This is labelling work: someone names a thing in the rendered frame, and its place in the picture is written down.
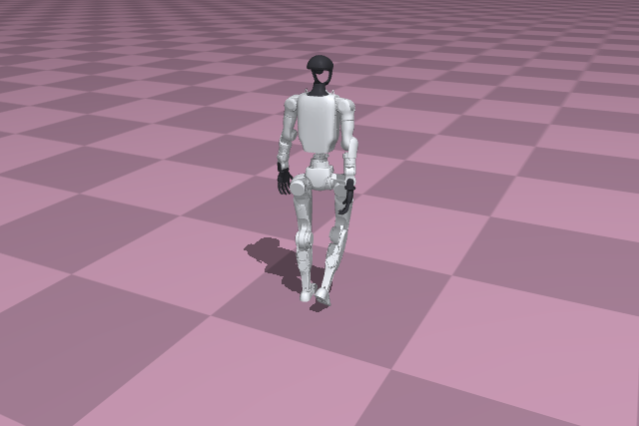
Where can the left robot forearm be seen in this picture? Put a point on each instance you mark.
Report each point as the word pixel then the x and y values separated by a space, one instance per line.
pixel 284 151

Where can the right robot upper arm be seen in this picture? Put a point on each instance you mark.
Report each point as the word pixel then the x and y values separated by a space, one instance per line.
pixel 346 107

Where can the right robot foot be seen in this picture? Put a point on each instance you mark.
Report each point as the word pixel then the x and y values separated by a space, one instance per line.
pixel 322 296

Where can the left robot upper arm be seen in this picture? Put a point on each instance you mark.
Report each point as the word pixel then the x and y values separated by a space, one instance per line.
pixel 290 117

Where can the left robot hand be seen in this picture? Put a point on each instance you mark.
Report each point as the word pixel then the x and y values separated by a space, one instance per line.
pixel 283 178

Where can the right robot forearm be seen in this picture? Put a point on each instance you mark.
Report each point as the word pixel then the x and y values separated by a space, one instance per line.
pixel 349 168

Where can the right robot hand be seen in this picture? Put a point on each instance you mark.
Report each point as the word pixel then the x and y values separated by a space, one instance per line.
pixel 349 187

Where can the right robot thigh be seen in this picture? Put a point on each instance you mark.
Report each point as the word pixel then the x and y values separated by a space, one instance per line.
pixel 341 220

